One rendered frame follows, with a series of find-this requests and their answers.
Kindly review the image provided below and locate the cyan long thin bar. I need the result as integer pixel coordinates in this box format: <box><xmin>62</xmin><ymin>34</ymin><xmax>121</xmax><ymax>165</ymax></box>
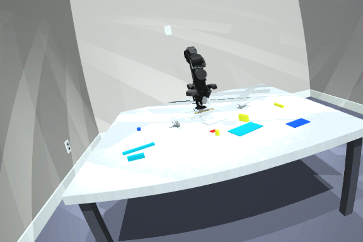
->
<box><xmin>122</xmin><ymin>142</ymin><xmax>155</xmax><ymax>155</ymax></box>

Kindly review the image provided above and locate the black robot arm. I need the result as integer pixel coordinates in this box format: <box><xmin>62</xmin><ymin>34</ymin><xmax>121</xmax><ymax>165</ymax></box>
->
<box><xmin>184</xmin><ymin>47</ymin><xmax>207</xmax><ymax>110</ymax></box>

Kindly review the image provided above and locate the blue flat rectangular pad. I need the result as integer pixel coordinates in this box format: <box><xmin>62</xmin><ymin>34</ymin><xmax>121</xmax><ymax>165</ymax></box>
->
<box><xmin>286</xmin><ymin>118</ymin><xmax>310</xmax><ymax>128</ymax></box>

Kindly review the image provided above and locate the teal rectangular block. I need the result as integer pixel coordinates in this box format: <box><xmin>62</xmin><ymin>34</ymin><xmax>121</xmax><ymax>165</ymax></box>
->
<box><xmin>127</xmin><ymin>153</ymin><xmax>145</xmax><ymax>162</ymax></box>

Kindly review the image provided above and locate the cyan flat plate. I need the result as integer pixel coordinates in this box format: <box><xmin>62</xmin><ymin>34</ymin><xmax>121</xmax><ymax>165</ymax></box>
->
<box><xmin>228</xmin><ymin>122</ymin><xmax>263</xmax><ymax>136</ymax></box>

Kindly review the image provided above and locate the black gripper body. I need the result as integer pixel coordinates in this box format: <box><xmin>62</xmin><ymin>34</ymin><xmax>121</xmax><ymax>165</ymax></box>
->
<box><xmin>186</xmin><ymin>78</ymin><xmax>217</xmax><ymax>96</ymax></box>

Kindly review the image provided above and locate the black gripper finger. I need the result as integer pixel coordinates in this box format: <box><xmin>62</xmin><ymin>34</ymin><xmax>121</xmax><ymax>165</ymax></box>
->
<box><xmin>195</xmin><ymin>94</ymin><xmax>202</xmax><ymax>105</ymax></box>
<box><xmin>203</xmin><ymin>90</ymin><xmax>212</xmax><ymax>99</ymax></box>

